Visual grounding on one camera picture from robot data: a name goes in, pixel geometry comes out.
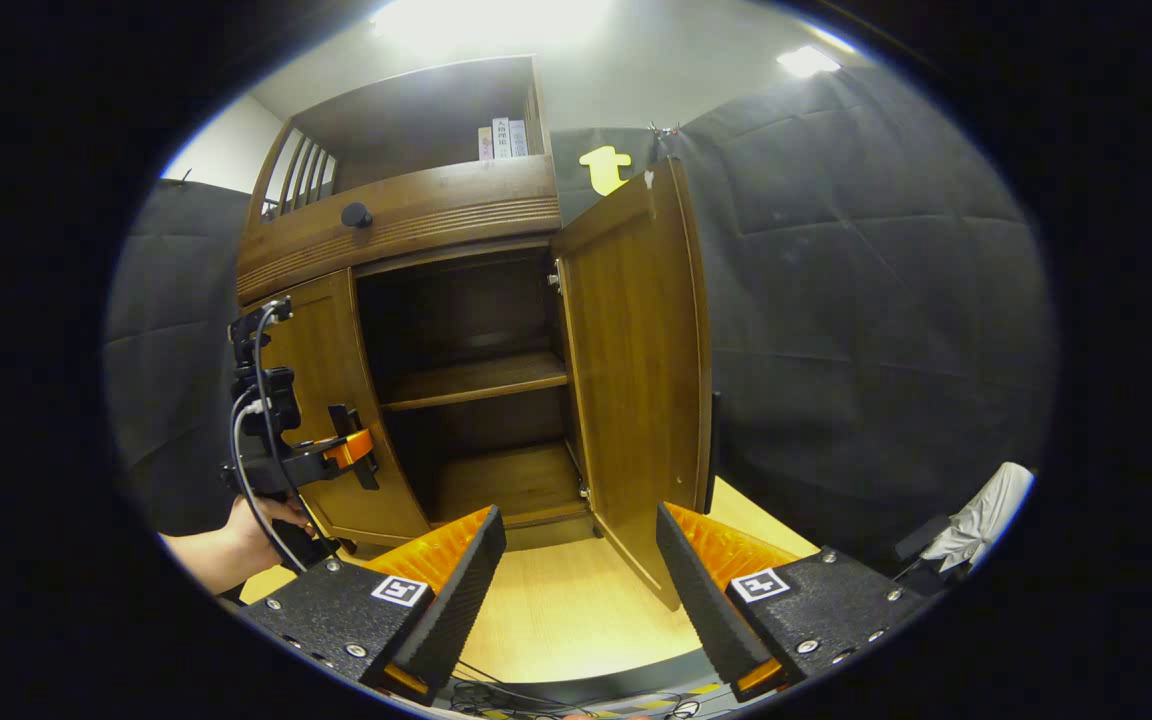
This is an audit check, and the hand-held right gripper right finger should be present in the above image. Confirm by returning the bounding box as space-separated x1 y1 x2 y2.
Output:
655 502 924 703

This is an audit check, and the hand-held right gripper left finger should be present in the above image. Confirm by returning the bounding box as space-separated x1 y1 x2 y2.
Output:
239 505 508 704

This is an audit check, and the wooden shoe cabinet door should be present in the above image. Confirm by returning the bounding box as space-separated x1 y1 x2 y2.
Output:
549 155 715 611
239 268 432 547

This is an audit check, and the wooden double-door shoe cabinet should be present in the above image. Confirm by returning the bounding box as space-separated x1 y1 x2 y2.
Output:
234 55 599 553

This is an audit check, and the wooden inner shelf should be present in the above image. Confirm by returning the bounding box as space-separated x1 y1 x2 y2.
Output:
379 350 570 412

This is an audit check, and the white cloth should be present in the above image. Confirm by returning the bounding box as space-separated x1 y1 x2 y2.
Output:
946 462 1035 573

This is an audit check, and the ceiling light panel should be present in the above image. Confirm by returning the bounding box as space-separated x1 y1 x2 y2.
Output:
776 45 842 79
371 0 617 51

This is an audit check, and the black door handle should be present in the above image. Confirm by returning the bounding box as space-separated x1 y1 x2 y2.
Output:
329 404 380 491
705 392 723 516

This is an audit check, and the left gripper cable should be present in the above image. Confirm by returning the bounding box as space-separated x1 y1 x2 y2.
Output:
229 300 309 573

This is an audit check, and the black floor cable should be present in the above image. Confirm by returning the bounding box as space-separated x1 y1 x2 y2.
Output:
446 660 702 720

